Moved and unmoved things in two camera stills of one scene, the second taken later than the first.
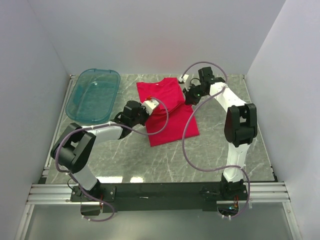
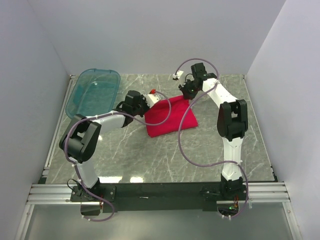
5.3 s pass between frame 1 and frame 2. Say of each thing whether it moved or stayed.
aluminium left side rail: stayed
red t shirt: moved
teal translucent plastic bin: stayed
